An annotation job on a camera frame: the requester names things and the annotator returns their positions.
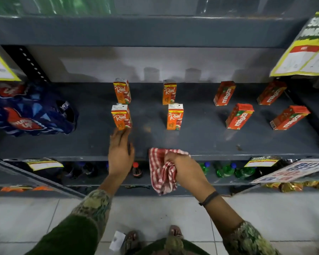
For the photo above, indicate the red mango drink carton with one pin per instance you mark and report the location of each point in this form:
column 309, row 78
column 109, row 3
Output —
column 289, row 118
column 239, row 117
column 224, row 93
column 271, row 93

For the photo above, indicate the red checkered cloth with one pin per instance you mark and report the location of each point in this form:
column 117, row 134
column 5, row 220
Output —
column 160, row 172

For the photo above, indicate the small yellow shelf label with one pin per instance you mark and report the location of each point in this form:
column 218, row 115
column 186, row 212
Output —
column 44, row 164

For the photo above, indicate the dark bottle with blue cap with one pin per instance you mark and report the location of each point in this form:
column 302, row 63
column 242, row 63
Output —
column 86, row 169

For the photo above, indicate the row of large green bottles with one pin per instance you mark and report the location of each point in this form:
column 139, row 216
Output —
column 55, row 5

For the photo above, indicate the person's right forearm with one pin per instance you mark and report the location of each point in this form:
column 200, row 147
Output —
column 228, row 223

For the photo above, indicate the blue wrapped bottle pack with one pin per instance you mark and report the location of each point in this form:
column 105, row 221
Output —
column 29, row 111

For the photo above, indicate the green bottle with blue cap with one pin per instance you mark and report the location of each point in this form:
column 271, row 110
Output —
column 245, row 172
column 224, row 170
column 204, row 168

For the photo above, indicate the small green-topped shelf label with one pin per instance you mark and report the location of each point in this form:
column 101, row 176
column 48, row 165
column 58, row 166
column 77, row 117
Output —
column 261, row 161

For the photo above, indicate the large yellow-edged hanging sign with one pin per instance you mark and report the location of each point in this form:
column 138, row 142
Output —
column 304, row 50

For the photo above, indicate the white paper slip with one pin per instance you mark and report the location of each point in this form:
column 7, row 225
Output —
column 117, row 241

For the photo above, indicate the person's sandal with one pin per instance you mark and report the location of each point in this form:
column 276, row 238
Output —
column 175, row 232
column 130, row 243

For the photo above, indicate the person's left forearm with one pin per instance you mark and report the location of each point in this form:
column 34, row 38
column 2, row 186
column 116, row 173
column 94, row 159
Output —
column 90, row 209

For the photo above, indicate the person's left sandal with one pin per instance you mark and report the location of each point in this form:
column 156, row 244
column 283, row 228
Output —
column 130, row 243

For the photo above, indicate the person's right sandal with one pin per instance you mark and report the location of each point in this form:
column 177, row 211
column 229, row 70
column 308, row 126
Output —
column 175, row 232

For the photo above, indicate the person's left hand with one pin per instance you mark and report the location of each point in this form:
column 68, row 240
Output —
column 120, row 158

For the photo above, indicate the person's right fingers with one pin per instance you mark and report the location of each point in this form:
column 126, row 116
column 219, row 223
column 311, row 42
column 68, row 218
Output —
column 171, row 160

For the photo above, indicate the yellow-edged price sign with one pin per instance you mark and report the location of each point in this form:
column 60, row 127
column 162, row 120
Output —
column 0, row 67

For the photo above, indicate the person's left thumb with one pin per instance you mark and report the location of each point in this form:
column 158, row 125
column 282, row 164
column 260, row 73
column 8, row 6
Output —
column 132, row 152

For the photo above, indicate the person's right hand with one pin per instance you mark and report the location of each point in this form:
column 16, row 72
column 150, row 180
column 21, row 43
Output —
column 191, row 173

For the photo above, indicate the row of orange packets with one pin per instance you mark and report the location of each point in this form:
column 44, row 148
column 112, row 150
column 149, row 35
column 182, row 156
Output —
column 18, row 188

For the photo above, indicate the dark bottle with red cap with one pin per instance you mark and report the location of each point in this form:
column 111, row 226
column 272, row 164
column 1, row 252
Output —
column 136, row 171

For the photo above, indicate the white offer sign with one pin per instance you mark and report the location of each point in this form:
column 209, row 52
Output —
column 292, row 171

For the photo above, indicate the orange juice carton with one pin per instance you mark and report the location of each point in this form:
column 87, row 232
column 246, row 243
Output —
column 121, row 117
column 169, row 92
column 122, row 91
column 175, row 117

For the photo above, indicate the row of golden snack packets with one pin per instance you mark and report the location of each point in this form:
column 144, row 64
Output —
column 295, row 186

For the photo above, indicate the black wristband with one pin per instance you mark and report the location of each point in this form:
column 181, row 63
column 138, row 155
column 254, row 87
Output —
column 209, row 198

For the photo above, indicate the grey metal shelf rack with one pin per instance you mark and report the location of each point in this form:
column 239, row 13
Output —
column 196, row 140

